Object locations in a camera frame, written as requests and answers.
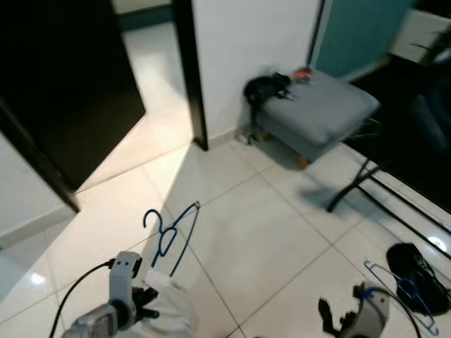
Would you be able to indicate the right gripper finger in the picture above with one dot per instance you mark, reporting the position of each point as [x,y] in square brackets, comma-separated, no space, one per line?
[328,317]

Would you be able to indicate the blue plastic hanger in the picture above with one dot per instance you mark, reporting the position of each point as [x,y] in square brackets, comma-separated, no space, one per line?
[168,239]

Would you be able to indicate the thin blue hanger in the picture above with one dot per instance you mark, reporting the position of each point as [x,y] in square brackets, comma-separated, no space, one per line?
[405,292]

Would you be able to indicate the crumpled black cloth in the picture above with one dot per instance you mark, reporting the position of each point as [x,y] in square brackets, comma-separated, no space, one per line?
[419,271]

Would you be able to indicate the black metal clothes rack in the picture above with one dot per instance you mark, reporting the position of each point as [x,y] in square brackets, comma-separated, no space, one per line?
[352,186]

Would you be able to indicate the grey upholstered ottoman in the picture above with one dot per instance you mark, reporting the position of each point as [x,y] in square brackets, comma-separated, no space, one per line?
[320,113]

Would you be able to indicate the black door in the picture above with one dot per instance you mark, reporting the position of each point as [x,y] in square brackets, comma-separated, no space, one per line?
[63,84]

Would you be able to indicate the small red object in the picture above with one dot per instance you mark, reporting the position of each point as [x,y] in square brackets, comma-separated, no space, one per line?
[303,75]

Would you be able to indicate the white drawer cabinet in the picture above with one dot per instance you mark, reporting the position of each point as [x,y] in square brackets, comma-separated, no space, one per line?
[423,32]

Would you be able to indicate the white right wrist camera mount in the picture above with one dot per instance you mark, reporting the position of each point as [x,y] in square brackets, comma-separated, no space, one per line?
[373,313]

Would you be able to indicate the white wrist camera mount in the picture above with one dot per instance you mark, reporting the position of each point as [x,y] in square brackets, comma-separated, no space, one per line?
[373,313]
[125,278]

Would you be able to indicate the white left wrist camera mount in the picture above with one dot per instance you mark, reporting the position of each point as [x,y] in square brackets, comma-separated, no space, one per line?
[125,278]

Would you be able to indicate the black door frame post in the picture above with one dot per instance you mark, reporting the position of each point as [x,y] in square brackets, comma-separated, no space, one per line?
[189,70]

